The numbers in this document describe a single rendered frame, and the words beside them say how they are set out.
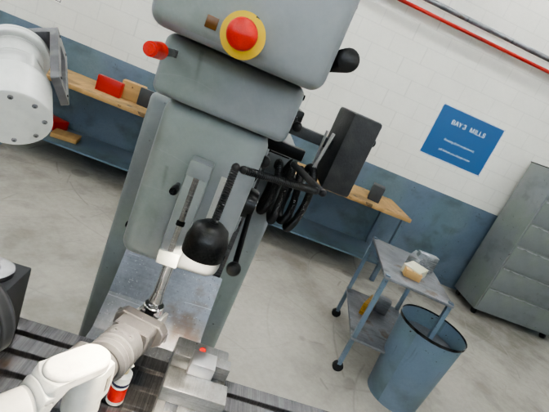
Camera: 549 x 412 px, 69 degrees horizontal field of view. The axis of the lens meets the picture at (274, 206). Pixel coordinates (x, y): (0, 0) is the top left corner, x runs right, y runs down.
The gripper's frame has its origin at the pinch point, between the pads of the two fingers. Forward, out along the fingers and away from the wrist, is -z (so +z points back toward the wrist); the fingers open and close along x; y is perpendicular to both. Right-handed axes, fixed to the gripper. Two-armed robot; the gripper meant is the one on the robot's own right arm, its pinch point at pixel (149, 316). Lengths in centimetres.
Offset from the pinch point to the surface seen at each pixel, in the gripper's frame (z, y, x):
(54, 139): -300, 88, 255
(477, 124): -474, -106, -168
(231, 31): 27, -63, -5
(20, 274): 4.3, 2.3, 31.0
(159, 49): 27, -58, 3
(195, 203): 12.2, -35.0, -4.4
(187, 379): 1.1, 9.9, -14.0
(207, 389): 0.8, 9.9, -19.3
